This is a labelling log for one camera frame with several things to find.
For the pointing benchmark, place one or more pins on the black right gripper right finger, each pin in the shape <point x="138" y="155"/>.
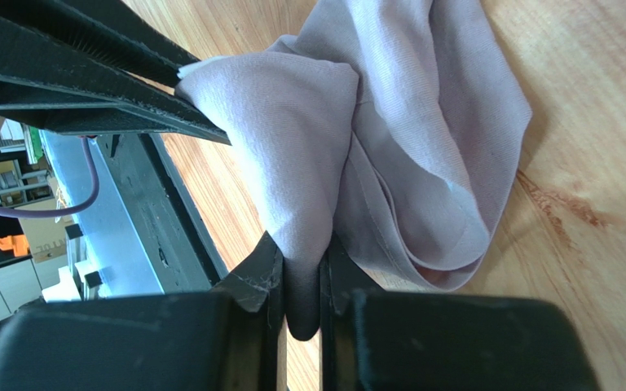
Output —
<point x="375" y="339"/>

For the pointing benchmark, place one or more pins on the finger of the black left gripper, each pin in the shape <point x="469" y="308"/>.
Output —
<point x="49" y="85"/>
<point x="106" y="30"/>

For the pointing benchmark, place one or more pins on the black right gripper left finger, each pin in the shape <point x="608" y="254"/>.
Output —
<point x="230" y="337"/>

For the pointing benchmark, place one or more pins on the pink underwear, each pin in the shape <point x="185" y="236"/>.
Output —
<point x="396" y="126"/>

